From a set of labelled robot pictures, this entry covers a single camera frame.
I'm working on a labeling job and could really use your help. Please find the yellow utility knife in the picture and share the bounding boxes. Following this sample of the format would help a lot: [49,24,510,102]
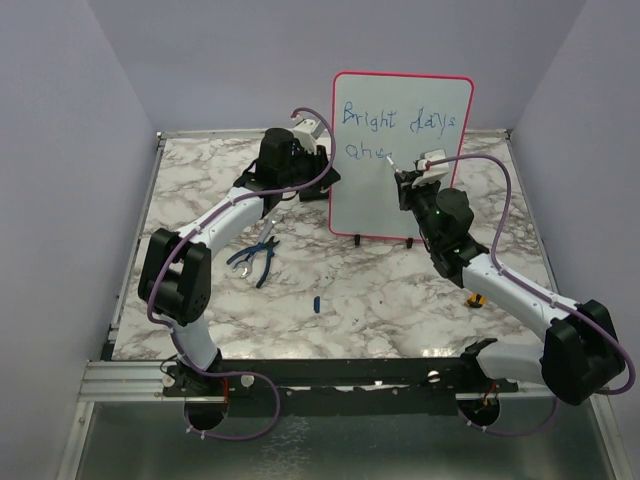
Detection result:
[466,293,486,309]

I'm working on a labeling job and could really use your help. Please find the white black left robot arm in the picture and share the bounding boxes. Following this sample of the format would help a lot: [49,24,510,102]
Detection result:
[138,119,340,395]

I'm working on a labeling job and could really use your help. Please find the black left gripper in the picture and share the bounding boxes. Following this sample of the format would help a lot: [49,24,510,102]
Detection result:
[279,141,340,191]

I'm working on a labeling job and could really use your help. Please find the black flat box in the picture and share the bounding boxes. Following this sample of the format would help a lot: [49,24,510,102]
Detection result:
[298,182,330,202]

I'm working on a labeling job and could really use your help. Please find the blue white whiteboard marker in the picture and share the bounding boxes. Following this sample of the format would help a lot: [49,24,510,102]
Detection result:
[385,155,402,174]

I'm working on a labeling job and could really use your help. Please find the pink framed whiteboard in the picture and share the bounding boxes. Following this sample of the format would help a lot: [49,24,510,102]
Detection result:
[329,71,475,240]

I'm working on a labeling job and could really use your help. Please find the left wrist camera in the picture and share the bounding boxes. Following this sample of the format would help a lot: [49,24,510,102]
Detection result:
[291,115,325,154]

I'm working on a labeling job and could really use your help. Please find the silver open-end wrench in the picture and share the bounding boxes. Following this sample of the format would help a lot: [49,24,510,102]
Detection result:
[226,217,282,280]

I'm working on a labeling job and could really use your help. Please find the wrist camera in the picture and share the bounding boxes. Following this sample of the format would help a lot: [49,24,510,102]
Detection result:
[291,115,325,154]
[411,149,449,188]

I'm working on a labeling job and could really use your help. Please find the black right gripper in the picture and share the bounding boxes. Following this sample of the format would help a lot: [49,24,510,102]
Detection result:
[399,169,442,248]

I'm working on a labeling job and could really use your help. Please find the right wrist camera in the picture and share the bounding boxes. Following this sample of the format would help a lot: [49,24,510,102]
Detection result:
[411,149,449,188]

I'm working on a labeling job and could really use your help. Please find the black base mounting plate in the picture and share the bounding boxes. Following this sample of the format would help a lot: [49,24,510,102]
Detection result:
[163,357,518,417]

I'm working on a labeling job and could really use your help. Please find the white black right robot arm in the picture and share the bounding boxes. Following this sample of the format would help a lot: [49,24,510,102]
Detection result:
[394,170,625,405]

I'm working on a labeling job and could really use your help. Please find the blue handled pliers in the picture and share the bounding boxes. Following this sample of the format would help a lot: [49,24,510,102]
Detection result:
[226,236,279,290]

